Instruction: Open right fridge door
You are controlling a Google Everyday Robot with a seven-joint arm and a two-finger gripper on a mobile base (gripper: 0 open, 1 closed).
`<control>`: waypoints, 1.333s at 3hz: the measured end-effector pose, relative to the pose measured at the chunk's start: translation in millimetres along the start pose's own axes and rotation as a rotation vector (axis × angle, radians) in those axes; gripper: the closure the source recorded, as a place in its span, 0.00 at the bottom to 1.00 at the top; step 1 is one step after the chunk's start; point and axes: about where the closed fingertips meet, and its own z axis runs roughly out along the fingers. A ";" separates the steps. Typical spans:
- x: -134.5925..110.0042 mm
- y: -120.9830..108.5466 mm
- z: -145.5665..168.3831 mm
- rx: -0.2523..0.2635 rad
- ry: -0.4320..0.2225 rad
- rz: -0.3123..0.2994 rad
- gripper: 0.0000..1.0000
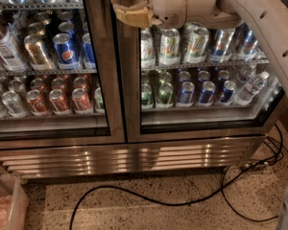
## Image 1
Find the steel fridge base grille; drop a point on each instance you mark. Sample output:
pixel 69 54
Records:
pixel 131 158

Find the glass fridge door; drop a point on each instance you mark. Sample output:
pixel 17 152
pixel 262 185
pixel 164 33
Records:
pixel 36 107
pixel 131 80

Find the silver blue can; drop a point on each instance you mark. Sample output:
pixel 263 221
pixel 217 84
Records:
pixel 220 44

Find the brown tea bottle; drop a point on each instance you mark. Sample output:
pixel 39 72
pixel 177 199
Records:
pixel 10 51

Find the clear water bottle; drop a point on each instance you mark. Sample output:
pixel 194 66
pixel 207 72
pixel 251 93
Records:
pixel 251 89

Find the front diet dew can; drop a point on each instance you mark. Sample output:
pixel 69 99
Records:
pixel 169 50

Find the green soda can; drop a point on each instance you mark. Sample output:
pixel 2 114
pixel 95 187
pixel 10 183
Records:
pixel 165 96

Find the diet dew can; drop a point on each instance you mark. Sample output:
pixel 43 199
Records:
pixel 196 43
pixel 169 50

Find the blue soda can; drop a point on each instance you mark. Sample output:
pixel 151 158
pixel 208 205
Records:
pixel 186 94

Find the clear plastic bin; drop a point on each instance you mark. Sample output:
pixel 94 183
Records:
pixel 13 203

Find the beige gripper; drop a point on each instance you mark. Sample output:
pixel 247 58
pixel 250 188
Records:
pixel 168 4

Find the blue pepsi can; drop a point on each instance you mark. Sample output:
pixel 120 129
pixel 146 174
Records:
pixel 67 52

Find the gold soda can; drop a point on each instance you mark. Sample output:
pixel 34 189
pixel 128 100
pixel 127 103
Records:
pixel 40 58

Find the red soda can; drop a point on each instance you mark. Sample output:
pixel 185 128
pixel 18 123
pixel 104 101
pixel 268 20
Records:
pixel 81 101

